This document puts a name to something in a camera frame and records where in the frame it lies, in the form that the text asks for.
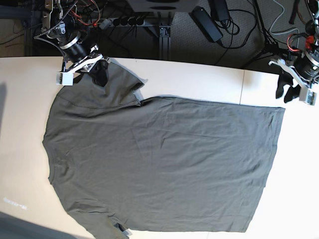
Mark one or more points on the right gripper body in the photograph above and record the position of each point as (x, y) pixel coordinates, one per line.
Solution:
(80, 49)

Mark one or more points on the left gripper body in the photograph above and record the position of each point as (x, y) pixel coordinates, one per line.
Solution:
(307, 66)

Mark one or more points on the grey green T-shirt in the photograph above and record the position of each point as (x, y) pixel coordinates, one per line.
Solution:
(164, 164)

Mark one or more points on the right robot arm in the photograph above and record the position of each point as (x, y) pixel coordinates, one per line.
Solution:
(64, 29)

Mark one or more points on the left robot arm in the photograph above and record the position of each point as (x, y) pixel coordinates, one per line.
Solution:
(310, 39)

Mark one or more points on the black tripod stand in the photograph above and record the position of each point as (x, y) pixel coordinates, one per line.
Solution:
(271, 46)

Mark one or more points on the black power strip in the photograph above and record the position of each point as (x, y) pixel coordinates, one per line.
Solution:
(121, 22)

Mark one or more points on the black power adapter brick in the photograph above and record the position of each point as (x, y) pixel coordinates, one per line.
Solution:
(206, 25)

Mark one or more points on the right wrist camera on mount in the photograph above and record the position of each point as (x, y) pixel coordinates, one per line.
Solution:
(66, 76)

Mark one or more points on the aluminium frame post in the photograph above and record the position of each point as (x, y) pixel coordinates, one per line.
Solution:
(159, 26)

